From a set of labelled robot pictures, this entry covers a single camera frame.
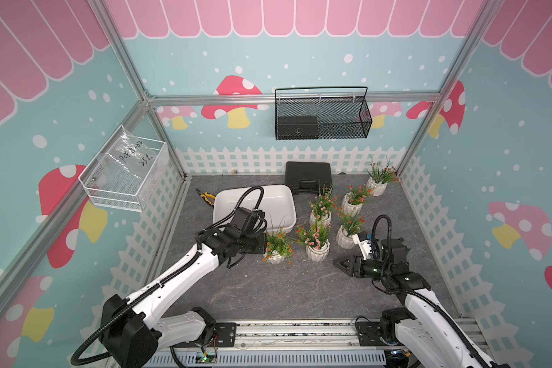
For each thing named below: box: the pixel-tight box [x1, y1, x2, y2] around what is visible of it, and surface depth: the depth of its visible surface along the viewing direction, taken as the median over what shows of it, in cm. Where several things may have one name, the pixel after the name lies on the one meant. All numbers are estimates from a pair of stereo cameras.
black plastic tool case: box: [284, 161, 332, 195], surface depth 119 cm
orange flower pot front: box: [262, 227, 296, 265], surface depth 75 cm
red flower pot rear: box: [341, 184, 374, 217], surface depth 102 cm
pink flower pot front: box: [295, 214, 341, 263], surface depth 87 cm
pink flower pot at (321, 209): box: [308, 183, 334, 227], surface depth 93 cm
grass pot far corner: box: [364, 154, 402, 197], surface depth 110 cm
